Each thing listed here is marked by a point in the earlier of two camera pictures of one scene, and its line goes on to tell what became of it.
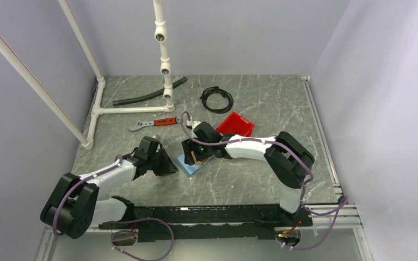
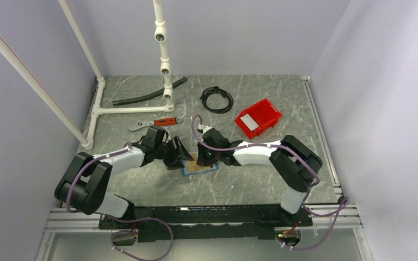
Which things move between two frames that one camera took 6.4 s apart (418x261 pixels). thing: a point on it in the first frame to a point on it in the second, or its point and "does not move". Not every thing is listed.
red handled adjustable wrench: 165,121 does not move
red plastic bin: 236,124 to 258,118
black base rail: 163,223 does not move
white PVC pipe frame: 97,111 does not move
